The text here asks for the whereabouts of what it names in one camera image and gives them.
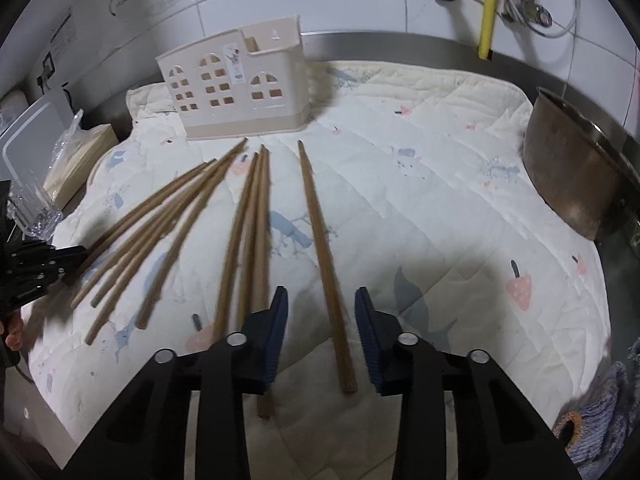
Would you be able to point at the wooden chopstick five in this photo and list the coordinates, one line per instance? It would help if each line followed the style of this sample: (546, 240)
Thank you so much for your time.
(201, 200)

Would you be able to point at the beige plastic utensil holder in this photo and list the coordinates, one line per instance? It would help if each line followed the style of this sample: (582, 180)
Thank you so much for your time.
(245, 81)

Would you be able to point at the blue knitted cloth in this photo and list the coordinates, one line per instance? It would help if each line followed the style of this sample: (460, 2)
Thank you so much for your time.
(596, 431)

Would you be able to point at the wooden chopstick seven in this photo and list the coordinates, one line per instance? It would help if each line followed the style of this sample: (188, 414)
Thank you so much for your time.
(125, 262)

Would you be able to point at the beige tissue pack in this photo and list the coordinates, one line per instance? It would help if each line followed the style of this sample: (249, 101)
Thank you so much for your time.
(75, 154)

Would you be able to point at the wooden chopstick two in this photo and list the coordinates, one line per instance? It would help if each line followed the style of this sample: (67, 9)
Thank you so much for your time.
(260, 278)

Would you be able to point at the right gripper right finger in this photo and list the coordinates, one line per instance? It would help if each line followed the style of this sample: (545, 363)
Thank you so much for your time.
(379, 332)

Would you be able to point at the wooden chopstick four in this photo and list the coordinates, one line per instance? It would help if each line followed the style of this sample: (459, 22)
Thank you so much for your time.
(227, 276)

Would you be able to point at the wooden chopstick three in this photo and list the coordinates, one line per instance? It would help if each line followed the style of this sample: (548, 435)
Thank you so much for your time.
(247, 262)

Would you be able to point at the metal bowl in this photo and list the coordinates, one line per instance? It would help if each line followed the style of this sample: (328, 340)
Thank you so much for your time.
(576, 170)

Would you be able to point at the white cutting board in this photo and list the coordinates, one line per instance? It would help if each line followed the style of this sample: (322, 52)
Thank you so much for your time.
(27, 145)

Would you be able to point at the clear glass mug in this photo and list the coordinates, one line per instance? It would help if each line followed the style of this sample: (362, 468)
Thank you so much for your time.
(32, 209)

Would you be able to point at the wooden chopstick one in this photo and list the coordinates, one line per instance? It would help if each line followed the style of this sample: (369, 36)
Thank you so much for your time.
(345, 368)

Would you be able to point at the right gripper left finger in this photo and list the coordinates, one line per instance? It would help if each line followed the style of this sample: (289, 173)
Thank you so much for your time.
(265, 333)

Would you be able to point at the white quilted patterned mat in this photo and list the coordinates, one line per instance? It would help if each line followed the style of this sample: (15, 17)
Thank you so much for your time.
(428, 206)

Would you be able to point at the wooden chopstick nine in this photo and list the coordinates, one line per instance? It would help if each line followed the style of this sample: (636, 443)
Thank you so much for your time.
(133, 216)

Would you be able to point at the left hand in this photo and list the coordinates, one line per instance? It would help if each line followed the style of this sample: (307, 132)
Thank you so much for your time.
(12, 328)

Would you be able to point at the wooden chopstick six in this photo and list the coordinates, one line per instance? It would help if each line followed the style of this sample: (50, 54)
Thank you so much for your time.
(147, 270)

